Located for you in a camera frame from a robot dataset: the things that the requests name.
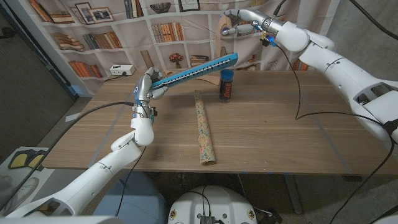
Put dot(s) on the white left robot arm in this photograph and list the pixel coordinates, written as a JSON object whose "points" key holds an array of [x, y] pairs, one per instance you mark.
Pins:
{"points": [[102, 174]]}

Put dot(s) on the grey metal table leg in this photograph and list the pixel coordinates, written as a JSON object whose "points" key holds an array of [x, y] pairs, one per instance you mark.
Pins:
{"points": [[293, 194]]}

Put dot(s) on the floral wrapping paper roll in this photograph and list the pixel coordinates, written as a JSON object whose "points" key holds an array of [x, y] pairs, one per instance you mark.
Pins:
{"points": [[203, 130]]}

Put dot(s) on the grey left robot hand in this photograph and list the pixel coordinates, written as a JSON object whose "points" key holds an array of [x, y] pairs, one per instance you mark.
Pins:
{"points": [[143, 88]]}

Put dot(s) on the black floor adapter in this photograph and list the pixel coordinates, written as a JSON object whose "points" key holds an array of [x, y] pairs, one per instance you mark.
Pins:
{"points": [[270, 216]]}

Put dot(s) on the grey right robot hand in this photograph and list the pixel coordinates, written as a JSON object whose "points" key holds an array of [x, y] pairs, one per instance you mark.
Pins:
{"points": [[264, 21]]}

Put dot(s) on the dark can with blue lid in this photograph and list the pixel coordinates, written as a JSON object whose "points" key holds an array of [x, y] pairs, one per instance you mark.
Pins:
{"points": [[226, 88]]}

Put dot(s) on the yellow and black floor mat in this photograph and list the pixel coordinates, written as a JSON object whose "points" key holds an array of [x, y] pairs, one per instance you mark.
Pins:
{"points": [[28, 160]]}

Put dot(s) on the blue toy keyboard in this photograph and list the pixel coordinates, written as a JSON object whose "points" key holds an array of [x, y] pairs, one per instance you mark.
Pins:
{"points": [[199, 70]]}

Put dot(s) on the printed bookshelf backdrop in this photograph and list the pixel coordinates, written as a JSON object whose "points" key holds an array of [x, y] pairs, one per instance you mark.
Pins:
{"points": [[186, 28]]}

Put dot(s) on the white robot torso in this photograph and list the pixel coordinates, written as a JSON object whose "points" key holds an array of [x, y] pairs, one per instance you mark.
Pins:
{"points": [[211, 202]]}

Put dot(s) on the white power strip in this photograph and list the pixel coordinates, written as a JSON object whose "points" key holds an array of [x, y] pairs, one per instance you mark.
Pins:
{"points": [[122, 69]]}

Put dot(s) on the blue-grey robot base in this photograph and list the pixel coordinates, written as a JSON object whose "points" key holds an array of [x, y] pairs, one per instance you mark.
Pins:
{"points": [[133, 199]]}

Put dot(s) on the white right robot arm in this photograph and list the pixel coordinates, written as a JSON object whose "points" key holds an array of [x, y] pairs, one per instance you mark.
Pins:
{"points": [[342, 71]]}

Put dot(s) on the white shoe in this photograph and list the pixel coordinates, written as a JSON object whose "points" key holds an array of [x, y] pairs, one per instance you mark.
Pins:
{"points": [[18, 193]]}

